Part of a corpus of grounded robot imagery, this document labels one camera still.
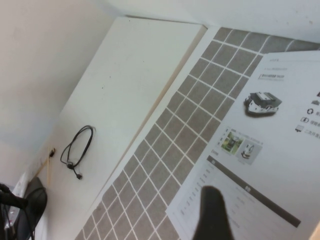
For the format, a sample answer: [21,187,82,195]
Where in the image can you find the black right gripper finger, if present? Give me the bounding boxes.
[193,186,236,240]

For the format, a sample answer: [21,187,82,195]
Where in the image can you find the white product catalogue book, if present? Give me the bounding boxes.
[164,49,320,240]

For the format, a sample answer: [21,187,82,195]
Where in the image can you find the grey white checkered tablecloth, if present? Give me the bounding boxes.
[74,26,320,240]

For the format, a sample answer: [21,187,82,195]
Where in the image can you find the black rounded chair back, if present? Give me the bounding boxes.
[24,176,48,240]

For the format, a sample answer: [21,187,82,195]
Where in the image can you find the thin wooden stick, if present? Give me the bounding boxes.
[29,159,50,181]

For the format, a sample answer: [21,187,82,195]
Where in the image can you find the coiled black usb cable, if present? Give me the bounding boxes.
[59,124,95,181]

